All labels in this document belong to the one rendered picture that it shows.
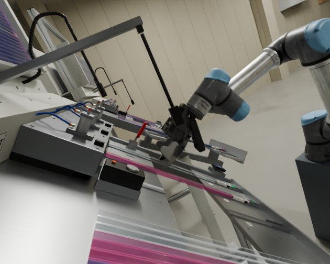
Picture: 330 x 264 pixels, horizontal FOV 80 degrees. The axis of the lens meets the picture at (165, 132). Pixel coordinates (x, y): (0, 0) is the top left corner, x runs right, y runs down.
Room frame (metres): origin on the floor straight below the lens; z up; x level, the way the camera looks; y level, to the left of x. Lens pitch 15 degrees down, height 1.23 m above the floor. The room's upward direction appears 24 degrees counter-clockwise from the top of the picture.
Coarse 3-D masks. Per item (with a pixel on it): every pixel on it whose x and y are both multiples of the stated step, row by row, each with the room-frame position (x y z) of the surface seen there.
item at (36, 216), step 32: (0, 192) 0.23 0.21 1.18; (32, 192) 0.25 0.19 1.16; (64, 192) 0.28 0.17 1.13; (96, 192) 0.31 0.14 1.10; (160, 192) 0.39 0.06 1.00; (0, 224) 0.19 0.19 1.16; (32, 224) 0.20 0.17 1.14; (64, 224) 0.21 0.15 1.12; (160, 224) 0.27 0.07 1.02; (0, 256) 0.15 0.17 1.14; (32, 256) 0.16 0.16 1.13; (64, 256) 0.17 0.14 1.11
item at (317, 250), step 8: (232, 184) 0.70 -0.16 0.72; (240, 184) 0.67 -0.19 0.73; (248, 192) 0.61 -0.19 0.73; (256, 200) 0.56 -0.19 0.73; (264, 208) 0.52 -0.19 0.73; (272, 216) 0.48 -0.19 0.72; (280, 216) 0.46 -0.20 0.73; (288, 224) 0.43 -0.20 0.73; (296, 232) 0.40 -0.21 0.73; (304, 240) 0.38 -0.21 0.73; (312, 240) 0.37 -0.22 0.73; (312, 248) 0.35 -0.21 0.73; (320, 248) 0.34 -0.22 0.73; (320, 256) 0.33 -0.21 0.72; (328, 256) 0.32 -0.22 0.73
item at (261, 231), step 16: (208, 176) 0.71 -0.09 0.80; (208, 192) 0.53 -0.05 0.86; (240, 192) 0.63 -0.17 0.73; (224, 208) 0.44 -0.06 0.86; (240, 208) 0.47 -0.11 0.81; (256, 208) 0.52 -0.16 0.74; (240, 224) 0.37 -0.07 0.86; (256, 224) 0.40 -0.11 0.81; (272, 224) 0.43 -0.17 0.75; (256, 240) 0.32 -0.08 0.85; (272, 240) 0.34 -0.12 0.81; (288, 240) 0.37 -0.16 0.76; (288, 256) 0.30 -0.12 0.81; (304, 256) 0.32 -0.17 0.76
